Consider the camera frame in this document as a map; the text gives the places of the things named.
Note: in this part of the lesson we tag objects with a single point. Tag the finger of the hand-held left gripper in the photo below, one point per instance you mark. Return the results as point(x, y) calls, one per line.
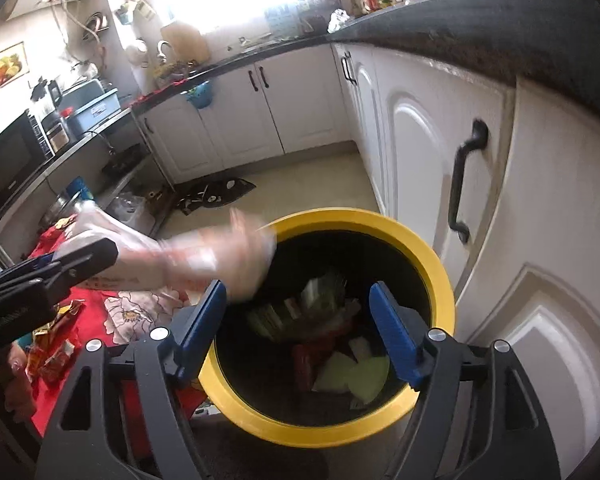
point(37, 261)
point(85, 262)

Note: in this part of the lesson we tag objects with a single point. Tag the blue cloth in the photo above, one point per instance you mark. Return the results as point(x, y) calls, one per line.
point(24, 342)

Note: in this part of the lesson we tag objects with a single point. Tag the black stone countertop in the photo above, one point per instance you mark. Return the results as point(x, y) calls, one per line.
point(480, 25)

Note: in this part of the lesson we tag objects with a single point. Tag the blue hanging basket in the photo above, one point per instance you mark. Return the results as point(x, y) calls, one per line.
point(201, 96)

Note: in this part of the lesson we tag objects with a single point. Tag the wooden cutting board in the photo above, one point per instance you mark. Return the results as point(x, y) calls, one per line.
point(185, 42)

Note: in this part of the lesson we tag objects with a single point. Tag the clear plastic bag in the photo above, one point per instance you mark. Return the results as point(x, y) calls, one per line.
point(340, 21)

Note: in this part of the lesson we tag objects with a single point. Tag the wall utensil holder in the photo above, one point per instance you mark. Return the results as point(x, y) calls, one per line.
point(135, 12)

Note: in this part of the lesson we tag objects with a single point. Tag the dark floor mat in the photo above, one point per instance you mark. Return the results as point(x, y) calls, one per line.
point(215, 195)

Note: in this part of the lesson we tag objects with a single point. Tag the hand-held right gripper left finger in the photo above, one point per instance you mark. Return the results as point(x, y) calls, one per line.
point(202, 330)

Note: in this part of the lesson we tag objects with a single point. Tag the white lower kitchen cabinets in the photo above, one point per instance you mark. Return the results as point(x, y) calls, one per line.
point(305, 110)

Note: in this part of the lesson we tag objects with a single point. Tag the yellow rimmed waste bin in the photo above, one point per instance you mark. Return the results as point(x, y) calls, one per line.
point(420, 260)

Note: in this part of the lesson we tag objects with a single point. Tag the red brown snack wrapper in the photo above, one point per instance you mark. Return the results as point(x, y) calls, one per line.
point(55, 362)

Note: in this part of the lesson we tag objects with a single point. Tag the black microwave oven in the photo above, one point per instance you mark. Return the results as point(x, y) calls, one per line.
point(7, 165)

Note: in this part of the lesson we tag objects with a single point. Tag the blue dish box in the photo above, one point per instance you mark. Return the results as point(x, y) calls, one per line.
point(92, 107)

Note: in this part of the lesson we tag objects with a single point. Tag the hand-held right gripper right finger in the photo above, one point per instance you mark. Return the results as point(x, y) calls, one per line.
point(392, 330)

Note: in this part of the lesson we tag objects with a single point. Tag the red gold snack tube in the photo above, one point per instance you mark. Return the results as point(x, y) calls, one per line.
point(307, 365)

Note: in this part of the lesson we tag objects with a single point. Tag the trash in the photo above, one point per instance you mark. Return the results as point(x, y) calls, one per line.
point(290, 315)

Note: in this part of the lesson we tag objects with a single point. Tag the stacked steel pots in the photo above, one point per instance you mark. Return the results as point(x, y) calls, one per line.
point(62, 205)

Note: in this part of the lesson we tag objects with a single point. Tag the white round wall holder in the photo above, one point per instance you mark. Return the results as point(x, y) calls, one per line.
point(136, 51)

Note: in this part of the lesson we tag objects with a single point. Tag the red snack packets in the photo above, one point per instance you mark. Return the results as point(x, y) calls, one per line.
point(60, 317)

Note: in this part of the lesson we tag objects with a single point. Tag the red floral blanket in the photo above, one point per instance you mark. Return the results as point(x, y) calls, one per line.
point(140, 310)

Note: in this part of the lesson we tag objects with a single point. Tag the white plastic bag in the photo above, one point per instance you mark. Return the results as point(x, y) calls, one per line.
point(200, 260)

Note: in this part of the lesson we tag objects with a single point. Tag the steel shelf table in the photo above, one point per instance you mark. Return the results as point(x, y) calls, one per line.
point(130, 125)

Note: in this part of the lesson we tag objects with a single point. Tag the black wok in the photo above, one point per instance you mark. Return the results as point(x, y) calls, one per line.
point(124, 159)

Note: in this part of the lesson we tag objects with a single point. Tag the blue countertop organizer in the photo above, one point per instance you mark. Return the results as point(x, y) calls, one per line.
point(282, 17)

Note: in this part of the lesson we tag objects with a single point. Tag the person's left hand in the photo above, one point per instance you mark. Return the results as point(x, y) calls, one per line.
point(21, 385)

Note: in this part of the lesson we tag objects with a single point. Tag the fruit wall picture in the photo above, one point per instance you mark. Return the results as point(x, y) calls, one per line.
point(2, 65)

